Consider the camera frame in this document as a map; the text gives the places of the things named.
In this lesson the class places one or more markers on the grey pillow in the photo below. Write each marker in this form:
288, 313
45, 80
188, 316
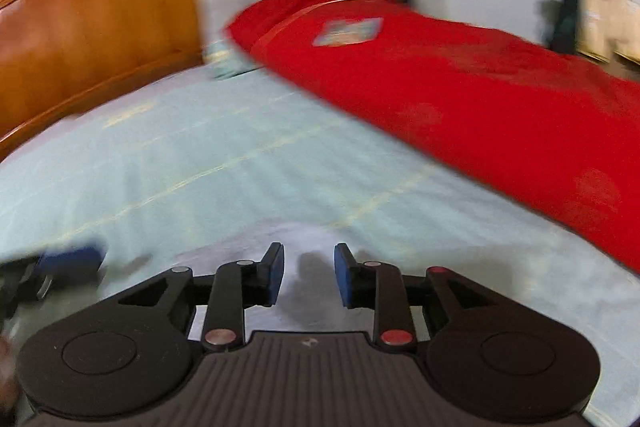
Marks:
225, 2

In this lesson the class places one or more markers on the wooden headboard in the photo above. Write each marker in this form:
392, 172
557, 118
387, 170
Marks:
100, 22

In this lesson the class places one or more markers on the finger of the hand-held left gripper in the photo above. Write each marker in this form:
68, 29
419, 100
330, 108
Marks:
70, 261

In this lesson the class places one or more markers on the light blue checked bed blanket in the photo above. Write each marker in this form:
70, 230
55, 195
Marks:
225, 167

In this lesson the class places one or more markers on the red quilt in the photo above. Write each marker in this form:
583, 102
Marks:
475, 107

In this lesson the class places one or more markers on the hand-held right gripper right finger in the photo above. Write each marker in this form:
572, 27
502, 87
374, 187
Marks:
344, 279

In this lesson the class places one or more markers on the cardboard box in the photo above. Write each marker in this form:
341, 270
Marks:
612, 27

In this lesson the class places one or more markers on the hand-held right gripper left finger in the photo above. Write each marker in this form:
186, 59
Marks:
274, 279

